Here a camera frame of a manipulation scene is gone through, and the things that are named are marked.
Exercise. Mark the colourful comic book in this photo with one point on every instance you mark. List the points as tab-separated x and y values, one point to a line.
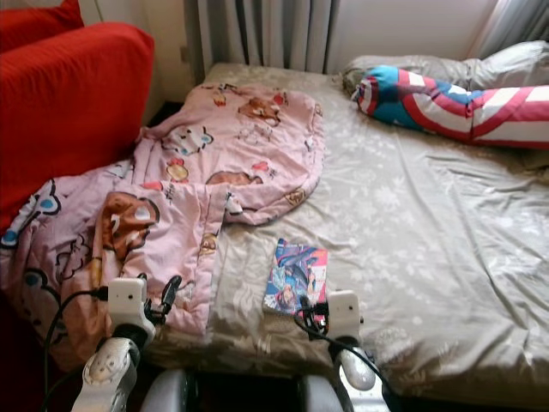
296	276

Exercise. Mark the grey left robot leg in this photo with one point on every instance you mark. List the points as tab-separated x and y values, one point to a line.
167	393

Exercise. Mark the bed with beige floral sheet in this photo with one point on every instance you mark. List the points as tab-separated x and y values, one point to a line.
420	232

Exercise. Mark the pink cartoon print blanket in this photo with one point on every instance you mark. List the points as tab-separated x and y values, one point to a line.
206	163

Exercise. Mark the large red sofa cushion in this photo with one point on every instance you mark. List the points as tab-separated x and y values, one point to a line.
69	112

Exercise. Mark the red white blue striped pillow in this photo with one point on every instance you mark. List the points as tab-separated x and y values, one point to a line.
455	105

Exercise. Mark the beige floral pillow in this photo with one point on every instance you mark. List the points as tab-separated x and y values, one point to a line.
510	64
407	74

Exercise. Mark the grey pleated curtain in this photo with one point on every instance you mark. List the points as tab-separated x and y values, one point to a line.
262	34
515	26

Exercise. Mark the small red sofa cushion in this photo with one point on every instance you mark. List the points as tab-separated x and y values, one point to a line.
34	21

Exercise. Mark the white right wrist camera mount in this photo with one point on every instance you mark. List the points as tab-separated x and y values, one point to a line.
343	313

